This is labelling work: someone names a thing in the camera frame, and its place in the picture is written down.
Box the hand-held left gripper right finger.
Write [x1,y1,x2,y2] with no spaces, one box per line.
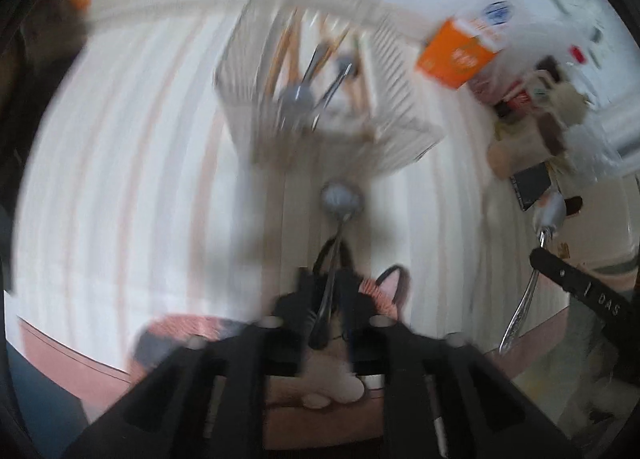
[345,269,581,459]

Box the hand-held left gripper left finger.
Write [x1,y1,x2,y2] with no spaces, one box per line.
[62,266,321,459]

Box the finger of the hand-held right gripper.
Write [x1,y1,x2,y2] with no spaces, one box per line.
[530,247,640,340]

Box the clear plastic storage bin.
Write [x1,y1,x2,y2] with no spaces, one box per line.
[215,0,446,174]

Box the row of wooden chopsticks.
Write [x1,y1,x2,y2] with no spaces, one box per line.
[265,9,376,142]

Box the pink and cream kettle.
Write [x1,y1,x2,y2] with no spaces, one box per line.
[550,174,640,280]

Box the black smartphone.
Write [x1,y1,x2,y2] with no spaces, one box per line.
[510,161,553,212]

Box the clear plastic bag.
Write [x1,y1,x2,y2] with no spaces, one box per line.
[550,14,631,180]

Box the brown seasoning bottle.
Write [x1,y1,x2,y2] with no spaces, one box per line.
[487,109,566,174]

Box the cat printed striped mat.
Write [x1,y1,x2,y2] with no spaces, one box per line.
[10,0,571,450]

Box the red cap dark bottle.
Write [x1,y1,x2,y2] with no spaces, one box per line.
[500,46,591,120]

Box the orange and white box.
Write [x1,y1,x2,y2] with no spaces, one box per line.
[415,0,516,90]

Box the blue kitchen cabinet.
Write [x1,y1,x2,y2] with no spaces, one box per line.
[7,344,101,459]

